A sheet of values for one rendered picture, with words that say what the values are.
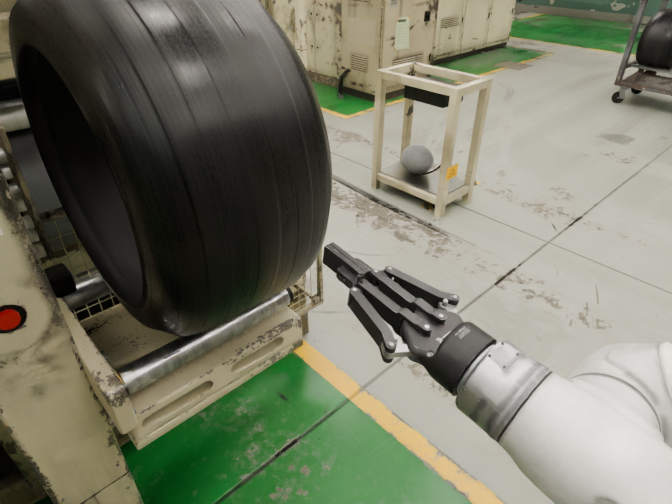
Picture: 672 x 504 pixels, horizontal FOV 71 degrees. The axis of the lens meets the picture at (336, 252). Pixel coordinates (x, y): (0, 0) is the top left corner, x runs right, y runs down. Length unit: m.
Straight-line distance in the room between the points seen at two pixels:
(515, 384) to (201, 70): 0.48
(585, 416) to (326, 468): 1.35
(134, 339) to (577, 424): 0.85
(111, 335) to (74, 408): 0.22
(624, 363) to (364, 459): 1.29
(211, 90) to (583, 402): 0.51
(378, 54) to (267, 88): 4.51
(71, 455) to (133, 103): 0.64
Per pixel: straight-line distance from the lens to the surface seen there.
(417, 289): 0.59
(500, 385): 0.49
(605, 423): 0.49
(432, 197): 3.06
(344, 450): 1.80
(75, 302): 1.06
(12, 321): 0.80
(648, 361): 0.61
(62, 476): 1.03
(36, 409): 0.91
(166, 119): 0.58
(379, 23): 5.09
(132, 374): 0.85
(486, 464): 1.84
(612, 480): 0.48
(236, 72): 0.63
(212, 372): 0.89
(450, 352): 0.51
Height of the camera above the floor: 1.50
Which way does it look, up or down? 34 degrees down
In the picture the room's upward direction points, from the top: straight up
